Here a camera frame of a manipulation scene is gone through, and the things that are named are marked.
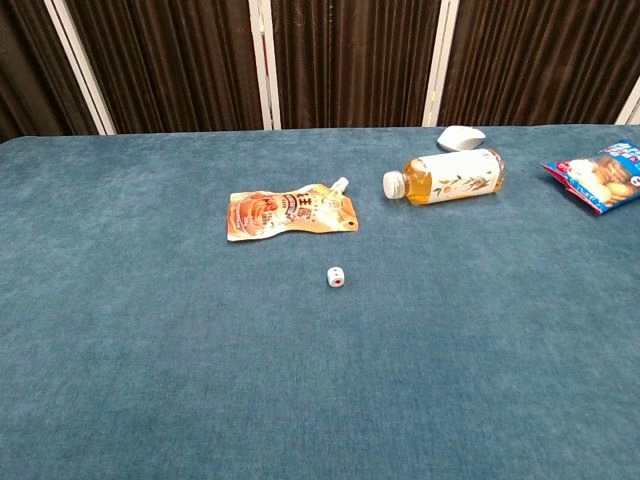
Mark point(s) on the blue cookie snack bag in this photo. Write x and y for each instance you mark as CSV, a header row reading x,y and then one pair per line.
x,y
602,177

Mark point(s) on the amber tea bottle white cap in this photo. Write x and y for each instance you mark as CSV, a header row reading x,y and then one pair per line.
x,y
450,177

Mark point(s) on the orange spouted drink pouch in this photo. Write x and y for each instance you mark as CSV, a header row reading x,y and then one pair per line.
x,y
285,212

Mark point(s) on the brown pleated screen panel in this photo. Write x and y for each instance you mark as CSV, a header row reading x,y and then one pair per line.
x,y
540,60
30,70
352,62
165,65

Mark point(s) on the blue velvet table cloth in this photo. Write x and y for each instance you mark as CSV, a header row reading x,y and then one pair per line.
x,y
200,350

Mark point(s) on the white computer mouse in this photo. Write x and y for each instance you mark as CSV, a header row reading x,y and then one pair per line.
x,y
460,137

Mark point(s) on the small white die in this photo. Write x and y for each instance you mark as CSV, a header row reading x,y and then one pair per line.
x,y
335,276

